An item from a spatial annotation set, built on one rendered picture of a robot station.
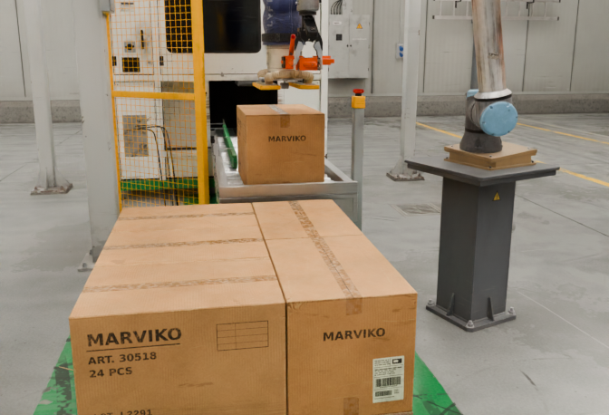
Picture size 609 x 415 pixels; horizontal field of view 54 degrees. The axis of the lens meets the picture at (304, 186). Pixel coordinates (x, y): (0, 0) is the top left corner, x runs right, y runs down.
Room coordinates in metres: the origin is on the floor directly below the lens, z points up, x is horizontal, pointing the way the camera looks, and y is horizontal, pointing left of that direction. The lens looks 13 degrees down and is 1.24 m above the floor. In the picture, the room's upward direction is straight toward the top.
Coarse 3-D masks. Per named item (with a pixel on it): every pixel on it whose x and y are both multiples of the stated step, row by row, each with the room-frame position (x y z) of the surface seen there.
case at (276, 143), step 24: (240, 120) 3.24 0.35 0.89; (264, 120) 2.94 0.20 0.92; (288, 120) 2.96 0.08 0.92; (312, 120) 2.99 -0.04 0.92; (240, 144) 3.28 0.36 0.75; (264, 144) 2.94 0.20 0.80; (288, 144) 2.96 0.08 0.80; (312, 144) 2.99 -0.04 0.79; (240, 168) 3.32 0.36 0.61; (264, 168) 2.94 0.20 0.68; (288, 168) 2.96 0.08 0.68; (312, 168) 2.99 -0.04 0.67
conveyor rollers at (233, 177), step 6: (222, 138) 5.01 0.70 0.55; (234, 138) 5.02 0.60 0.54; (222, 144) 4.65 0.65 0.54; (234, 144) 4.66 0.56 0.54; (222, 150) 4.30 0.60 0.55; (222, 156) 4.11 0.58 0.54; (228, 156) 4.12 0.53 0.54; (228, 162) 3.85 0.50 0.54; (228, 168) 3.67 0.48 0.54; (228, 174) 3.49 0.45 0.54; (234, 174) 3.43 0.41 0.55; (324, 174) 3.43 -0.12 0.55; (228, 180) 3.31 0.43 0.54; (234, 180) 3.25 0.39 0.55; (240, 180) 3.25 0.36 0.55; (324, 180) 3.25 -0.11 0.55; (330, 180) 3.25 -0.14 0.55
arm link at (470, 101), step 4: (468, 92) 2.68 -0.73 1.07; (472, 92) 2.65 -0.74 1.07; (476, 92) 2.63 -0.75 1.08; (468, 96) 2.67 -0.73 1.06; (472, 96) 2.64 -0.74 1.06; (468, 100) 2.67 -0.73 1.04; (472, 100) 2.64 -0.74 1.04; (468, 104) 2.67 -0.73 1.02; (472, 104) 2.62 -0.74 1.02; (468, 108) 2.67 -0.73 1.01; (472, 108) 2.60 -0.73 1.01; (468, 112) 2.66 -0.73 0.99; (468, 116) 2.67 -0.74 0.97; (468, 120) 2.67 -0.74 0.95; (472, 120) 2.60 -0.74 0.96; (468, 124) 2.67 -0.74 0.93; (472, 124) 2.65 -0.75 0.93; (468, 128) 2.67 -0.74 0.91; (472, 128) 2.65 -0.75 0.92; (476, 128) 2.64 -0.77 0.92
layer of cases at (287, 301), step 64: (128, 256) 1.99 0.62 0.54; (192, 256) 1.99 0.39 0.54; (256, 256) 1.99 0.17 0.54; (320, 256) 1.99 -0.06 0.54; (128, 320) 1.52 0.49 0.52; (192, 320) 1.55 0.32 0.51; (256, 320) 1.58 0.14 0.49; (320, 320) 1.61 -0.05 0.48; (384, 320) 1.65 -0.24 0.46; (128, 384) 1.52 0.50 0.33; (192, 384) 1.55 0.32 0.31; (256, 384) 1.58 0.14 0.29; (320, 384) 1.61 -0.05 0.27; (384, 384) 1.65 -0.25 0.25
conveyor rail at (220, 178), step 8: (216, 136) 4.76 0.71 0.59; (216, 144) 4.31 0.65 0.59; (216, 152) 3.94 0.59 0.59; (216, 160) 3.63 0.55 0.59; (216, 168) 3.39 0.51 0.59; (224, 168) 3.39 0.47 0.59; (216, 176) 3.49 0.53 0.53; (224, 176) 3.15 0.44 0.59; (216, 184) 3.67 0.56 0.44; (224, 184) 2.95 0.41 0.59; (216, 192) 3.54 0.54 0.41
